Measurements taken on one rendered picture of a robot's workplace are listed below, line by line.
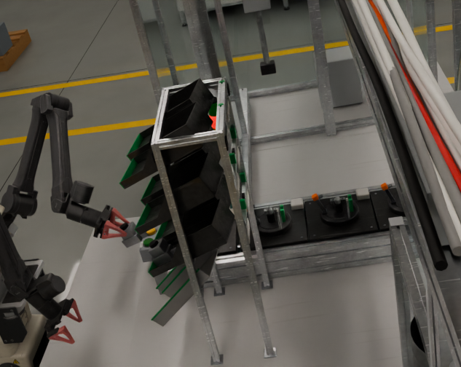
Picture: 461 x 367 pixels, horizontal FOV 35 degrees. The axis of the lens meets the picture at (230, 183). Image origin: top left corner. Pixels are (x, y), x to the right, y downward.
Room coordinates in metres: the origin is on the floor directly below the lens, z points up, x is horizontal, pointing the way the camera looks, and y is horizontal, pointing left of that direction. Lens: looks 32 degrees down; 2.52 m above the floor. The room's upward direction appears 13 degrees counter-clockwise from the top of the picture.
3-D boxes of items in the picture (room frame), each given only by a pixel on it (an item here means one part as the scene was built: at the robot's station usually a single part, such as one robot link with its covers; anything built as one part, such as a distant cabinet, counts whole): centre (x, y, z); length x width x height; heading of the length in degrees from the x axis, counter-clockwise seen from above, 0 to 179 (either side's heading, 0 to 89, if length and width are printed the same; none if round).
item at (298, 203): (2.18, -0.12, 1.01); 0.24 x 0.24 x 0.13; 82
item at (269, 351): (1.84, 0.06, 1.26); 0.36 x 0.21 x 0.80; 172
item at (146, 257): (2.32, 0.34, 0.93); 0.21 x 0.07 x 0.06; 172
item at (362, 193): (2.15, -0.36, 1.01); 0.24 x 0.24 x 0.13; 82
